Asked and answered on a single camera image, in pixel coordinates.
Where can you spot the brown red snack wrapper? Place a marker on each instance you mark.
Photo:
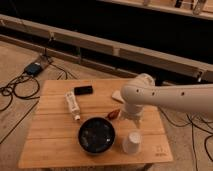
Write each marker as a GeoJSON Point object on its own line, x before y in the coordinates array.
{"type": "Point", "coordinates": [113, 114]}

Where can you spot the wooden table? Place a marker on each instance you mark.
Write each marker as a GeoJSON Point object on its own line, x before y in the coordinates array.
{"type": "Point", "coordinates": [52, 138]}

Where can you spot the white tube bottle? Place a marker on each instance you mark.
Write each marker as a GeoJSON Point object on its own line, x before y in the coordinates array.
{"type": "Point", "coordinates": [73, 105]}

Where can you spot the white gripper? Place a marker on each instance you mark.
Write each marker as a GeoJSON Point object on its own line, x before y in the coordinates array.
{"type": "Point", "coordinates": [133, 114]}

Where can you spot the black round bowl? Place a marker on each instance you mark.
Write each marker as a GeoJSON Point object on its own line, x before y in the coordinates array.
{"type": "Point", "coordinates": [96, 135]}

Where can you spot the black rectangular remote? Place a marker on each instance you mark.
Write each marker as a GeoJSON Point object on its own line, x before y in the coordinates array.
{"type": "Point", "coordinates": [83, 90]}

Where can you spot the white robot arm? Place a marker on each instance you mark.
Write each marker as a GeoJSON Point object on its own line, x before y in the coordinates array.
{"type": "Point", "coordinates": [141, 90]}

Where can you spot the blue power adapter box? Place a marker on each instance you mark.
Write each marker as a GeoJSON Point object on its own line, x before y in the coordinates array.
{"type": "Point", "coordinates": [33, 69]}

